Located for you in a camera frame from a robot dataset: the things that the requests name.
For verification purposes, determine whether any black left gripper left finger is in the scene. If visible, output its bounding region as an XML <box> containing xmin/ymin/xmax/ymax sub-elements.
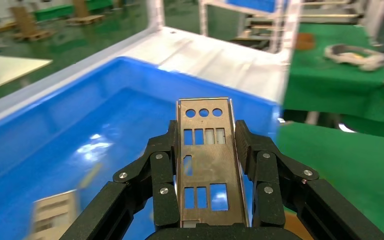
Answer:
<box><xmin>59</xmin><ymin>119</ymin><xmax>181</xmax><ymax>240</ymax></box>

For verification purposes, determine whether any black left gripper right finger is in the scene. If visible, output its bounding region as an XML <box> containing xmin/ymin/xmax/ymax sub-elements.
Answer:
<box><xmin>234</xmin><ymin>119</ymin><xmax>384</xmax><ymax>240</ymax></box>

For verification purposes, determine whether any metal I/O shield plate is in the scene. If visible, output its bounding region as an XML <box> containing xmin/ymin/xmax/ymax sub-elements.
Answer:
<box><xmin>176</xmin><ymin>97</ymin><xmax>250</xmax><ymax>229</ymax></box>

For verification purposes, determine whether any stack of metal I/O plates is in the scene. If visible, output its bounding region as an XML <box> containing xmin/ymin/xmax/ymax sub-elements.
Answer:
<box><xmin>29</xmin><ymin>189</ymin><xmax>80</xmax><ymax>240</ymax></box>

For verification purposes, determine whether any shallow cardboard box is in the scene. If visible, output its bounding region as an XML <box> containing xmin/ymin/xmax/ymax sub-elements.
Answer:
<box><xmin>283</xmin><ymin>211</ymin><xmax>305</xmax><ymax>240</ymax></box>

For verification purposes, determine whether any blue plastic tray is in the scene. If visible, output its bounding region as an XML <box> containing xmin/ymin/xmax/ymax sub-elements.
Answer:
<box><xmin>0</xmin><ymin>56</ymin><xmax>282</xmax><ymax>240</ymax></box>

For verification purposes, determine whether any green cloth covered table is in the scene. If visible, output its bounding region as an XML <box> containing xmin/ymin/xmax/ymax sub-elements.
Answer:
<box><xmin>283</xmin><ymin>23</ymin><xmax>384</xmax><ymax>138</ymax></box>

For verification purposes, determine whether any white background rack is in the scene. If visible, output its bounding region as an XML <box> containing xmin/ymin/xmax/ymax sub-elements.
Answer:
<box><xmin>198</xmin><ymin>0</ymin><xmax>286</xmax><ymax>54</ymax></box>

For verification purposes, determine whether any wooden pallet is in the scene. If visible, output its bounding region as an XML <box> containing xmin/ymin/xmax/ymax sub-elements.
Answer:
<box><xmin>9</xmin><ymin>6</ymin><xmax>55</xmax><ymax>42</ymax></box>
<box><xmin>64</xmin><ymin>0</ymin><xmax>106</xmax><ymax>27</ymax></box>

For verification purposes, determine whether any pale flat panel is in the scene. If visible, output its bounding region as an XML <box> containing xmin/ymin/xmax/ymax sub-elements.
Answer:
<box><xmin>0</xmin><ymin>54</ymin><xmax>53</xmax><ymax>90</ymax></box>

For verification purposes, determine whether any grey white ring object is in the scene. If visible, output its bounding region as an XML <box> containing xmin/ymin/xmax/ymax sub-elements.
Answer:
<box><xmin>323</xmin><ymin>43</ymin><xmax>384</xmax><ymax>72</ymax></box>

